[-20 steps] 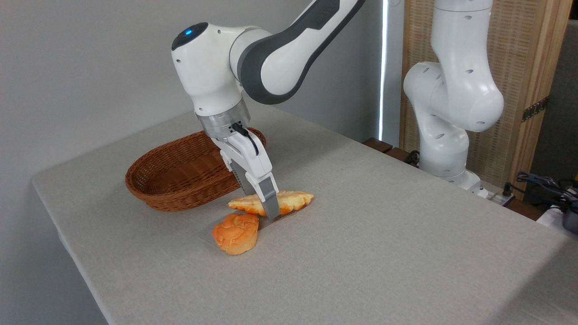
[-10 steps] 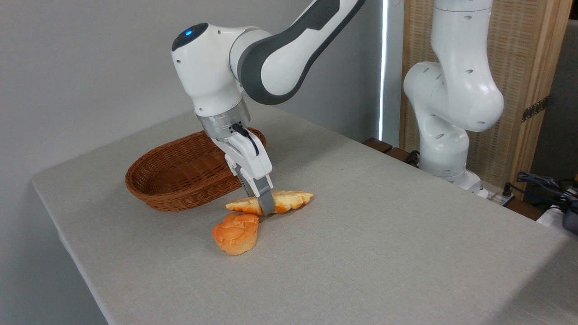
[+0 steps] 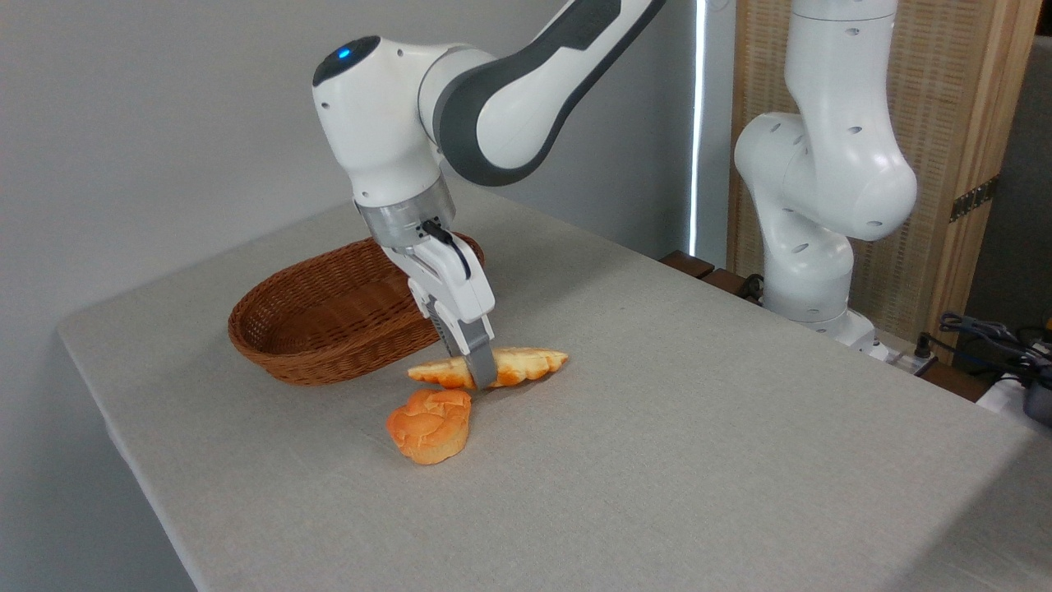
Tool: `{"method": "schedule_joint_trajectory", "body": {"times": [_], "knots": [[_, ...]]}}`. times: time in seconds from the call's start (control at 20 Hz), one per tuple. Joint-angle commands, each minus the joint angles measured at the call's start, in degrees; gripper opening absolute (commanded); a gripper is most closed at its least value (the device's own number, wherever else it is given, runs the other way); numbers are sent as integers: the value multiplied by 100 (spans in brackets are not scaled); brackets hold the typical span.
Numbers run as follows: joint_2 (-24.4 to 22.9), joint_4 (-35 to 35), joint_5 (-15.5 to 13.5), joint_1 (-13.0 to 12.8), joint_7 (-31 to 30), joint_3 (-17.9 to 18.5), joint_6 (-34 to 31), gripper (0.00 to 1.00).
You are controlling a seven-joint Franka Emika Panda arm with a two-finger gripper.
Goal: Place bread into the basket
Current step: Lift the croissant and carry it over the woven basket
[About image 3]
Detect leaf-shaped golden bread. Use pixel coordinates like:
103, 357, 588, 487
408, 347, 570, 391

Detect black cable bundle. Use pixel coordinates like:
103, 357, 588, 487
939, 312, 1052, 381

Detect grey tablecloth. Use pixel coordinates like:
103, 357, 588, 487
58, 173, 1052, 592

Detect woven wooden folding screen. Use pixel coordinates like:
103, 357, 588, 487
727, 0, 1043, 367

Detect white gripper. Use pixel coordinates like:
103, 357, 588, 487
382, 234, 500, 391

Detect round orange bread bun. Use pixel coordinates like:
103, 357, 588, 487
386, 388, 473, 466

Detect grey round device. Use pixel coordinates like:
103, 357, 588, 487
1022, 380, 1052, 428

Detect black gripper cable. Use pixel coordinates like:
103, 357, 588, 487
421, 218, 473, 280

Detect metal screen hinge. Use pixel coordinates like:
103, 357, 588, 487
949, 174, 1001, 224

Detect white power strip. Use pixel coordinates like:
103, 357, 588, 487
870, 331, 939, 377

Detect brown wicker basket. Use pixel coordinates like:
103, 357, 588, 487
228, 233, 486, 387

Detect dark brown wooden slat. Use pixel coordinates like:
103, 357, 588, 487
701, 268, 764, 306
660, 251, 716, 280

